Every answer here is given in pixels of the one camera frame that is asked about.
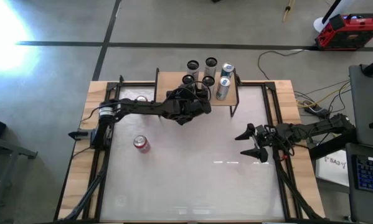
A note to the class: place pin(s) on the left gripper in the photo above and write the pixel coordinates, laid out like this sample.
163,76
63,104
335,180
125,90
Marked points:
186,110

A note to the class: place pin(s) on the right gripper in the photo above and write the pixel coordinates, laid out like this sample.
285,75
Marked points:
267,137

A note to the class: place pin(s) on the white Celsius Peach Vibe can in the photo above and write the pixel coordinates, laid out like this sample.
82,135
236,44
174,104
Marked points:
193,66
188,79

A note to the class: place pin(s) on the white Celsius Tropical Vibe can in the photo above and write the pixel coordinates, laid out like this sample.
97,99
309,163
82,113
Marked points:
211,63
208,81

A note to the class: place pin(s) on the blue silver Red Bull can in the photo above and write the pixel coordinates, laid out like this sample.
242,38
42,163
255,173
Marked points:
223,88
227,69

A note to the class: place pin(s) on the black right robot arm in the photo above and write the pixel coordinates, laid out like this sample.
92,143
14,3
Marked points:
317,127

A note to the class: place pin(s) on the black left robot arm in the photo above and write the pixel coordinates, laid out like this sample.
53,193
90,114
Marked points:
136,107

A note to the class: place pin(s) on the red Fanta can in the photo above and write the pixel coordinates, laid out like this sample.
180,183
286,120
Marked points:
141,99
142,144

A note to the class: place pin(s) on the black power strip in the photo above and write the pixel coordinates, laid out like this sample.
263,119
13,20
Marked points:
317,110

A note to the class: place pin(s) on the white paper sign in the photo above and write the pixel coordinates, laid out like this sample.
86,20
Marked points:
332,165

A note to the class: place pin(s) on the grey desk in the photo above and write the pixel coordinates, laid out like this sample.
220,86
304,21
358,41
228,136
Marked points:
366,102

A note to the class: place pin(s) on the black keyboard with blue keys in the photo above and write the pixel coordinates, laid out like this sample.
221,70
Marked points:
371,175

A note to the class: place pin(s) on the thin yellow pole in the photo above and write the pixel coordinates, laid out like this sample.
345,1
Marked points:
287,11

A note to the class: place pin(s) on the white round stand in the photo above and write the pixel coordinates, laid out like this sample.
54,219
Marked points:
321,25

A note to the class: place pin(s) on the red black toolbox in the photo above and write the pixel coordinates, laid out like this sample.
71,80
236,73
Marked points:
348,34

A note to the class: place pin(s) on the wooden shelf with black frame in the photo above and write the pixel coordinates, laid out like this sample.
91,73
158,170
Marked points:
170,81

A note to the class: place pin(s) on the black aluminium table frame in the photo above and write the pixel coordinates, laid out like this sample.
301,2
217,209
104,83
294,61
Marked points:
136,84

